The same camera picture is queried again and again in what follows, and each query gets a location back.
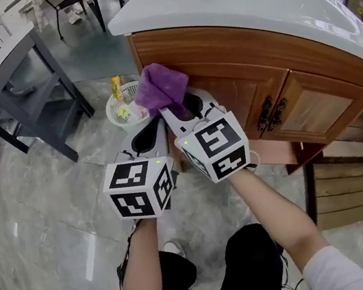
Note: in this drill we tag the wooden cabinet door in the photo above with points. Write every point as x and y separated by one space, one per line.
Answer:
318 110
239 96

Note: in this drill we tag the white mesh waste basket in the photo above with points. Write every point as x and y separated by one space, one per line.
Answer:
117 117

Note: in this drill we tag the person's left forearm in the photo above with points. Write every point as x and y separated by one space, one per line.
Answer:
141 269

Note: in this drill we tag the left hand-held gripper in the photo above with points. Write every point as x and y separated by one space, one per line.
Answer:
130 191

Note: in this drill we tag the yellow bottle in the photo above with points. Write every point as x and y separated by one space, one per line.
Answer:
117 88

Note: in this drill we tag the grey metal cabinet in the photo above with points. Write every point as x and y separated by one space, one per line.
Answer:
39 107

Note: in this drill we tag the black square stool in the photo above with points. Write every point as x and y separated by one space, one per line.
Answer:
97 9

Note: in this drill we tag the white shirt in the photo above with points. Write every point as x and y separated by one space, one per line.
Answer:
336 273

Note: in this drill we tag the person's right sneaker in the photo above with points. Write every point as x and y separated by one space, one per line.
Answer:
174 249

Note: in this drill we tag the person's right forearm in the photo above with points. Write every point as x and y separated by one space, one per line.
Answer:
281 220

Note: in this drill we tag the person's sneaker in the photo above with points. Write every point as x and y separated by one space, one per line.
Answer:
124 255
174 249

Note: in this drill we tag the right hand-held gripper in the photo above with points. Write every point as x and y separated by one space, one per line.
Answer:
219 141

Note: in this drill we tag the purple cloth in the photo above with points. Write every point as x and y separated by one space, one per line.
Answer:
161 89

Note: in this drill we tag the white ceramic sink basin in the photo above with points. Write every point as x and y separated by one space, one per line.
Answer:
229 0

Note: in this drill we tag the brown wooden vanity cabinet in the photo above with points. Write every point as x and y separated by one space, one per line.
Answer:
220 47

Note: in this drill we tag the black shorts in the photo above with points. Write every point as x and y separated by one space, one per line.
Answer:
252 267

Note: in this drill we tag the black chair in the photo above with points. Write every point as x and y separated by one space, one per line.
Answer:
67 1

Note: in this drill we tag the person's left sneaker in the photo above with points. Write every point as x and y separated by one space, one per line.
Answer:
124 255

